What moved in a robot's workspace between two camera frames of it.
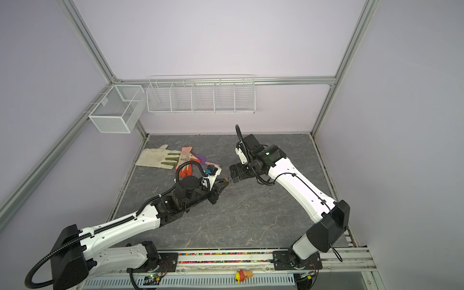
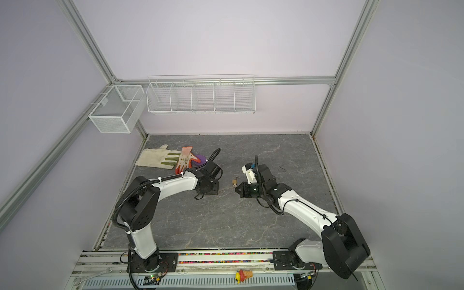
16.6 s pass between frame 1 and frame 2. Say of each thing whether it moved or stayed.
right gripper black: moved
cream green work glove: stayed
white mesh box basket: stayed
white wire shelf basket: stayed
